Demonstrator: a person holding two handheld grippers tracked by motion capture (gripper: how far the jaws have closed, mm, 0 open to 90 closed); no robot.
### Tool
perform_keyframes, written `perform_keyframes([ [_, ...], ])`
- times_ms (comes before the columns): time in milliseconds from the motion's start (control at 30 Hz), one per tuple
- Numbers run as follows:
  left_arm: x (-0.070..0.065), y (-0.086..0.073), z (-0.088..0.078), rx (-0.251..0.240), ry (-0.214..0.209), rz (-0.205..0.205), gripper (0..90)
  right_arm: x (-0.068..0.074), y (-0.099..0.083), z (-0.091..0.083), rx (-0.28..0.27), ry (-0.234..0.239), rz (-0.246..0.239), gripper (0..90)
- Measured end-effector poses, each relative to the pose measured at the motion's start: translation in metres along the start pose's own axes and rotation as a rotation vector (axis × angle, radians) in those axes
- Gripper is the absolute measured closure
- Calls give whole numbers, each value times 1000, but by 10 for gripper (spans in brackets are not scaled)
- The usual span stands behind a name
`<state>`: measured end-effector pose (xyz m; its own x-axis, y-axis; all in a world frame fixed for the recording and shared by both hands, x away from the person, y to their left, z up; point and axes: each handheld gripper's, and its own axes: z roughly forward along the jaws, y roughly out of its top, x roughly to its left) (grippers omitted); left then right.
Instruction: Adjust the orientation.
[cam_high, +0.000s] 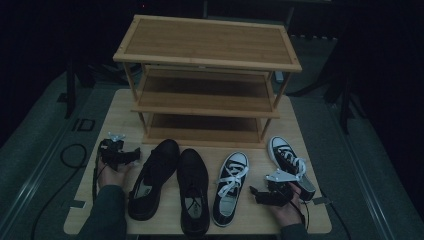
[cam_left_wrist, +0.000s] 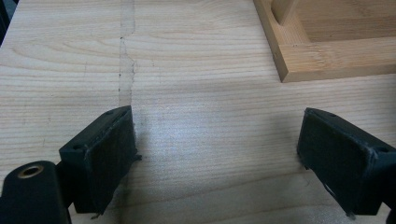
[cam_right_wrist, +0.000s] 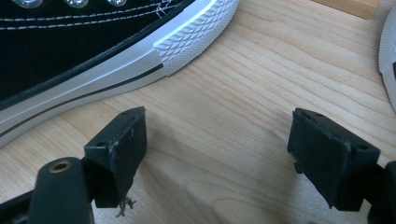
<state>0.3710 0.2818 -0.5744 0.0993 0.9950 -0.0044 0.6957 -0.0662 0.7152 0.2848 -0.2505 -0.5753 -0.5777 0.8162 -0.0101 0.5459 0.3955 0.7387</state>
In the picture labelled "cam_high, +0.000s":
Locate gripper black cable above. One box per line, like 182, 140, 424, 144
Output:
289, 186, 311, 232
91, 143, 108, 203

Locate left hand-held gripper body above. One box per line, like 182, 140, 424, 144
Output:
99, 132, 130, 171

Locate black canvas sneaker white laces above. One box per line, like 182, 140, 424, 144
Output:
212, 151, 250, 228
267, 135, 317, 202

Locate person's right hand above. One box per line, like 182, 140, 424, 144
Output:
268, 182, 303, 228

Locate thin black floor cable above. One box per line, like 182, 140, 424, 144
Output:
319, 189, 353, 240

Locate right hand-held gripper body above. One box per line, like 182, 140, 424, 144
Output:
263, 169, 299, 205

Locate black leather shoe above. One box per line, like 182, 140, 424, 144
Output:
127, 138, 181, 222
176, 148, 211, 239

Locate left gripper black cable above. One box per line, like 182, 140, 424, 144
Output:
91, 143, 108, 203

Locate grey tape piece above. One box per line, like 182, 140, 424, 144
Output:
311, 196, 333, 206

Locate black floor tape mark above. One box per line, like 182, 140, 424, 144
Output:
71, 117, 96, 132

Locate black looped floor cable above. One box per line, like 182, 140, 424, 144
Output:
30, 143, 88, 240

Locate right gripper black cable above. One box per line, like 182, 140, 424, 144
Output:
289, 186, 311, 232

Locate wooden three-tier shoe rack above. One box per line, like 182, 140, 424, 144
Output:
112, 14, 303, 150

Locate person's left hand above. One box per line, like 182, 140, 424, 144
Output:
97, 159, 134, 192

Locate black metal stand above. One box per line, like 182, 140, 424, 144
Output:
64, 58, 98, 120
322, 63, 368, 135

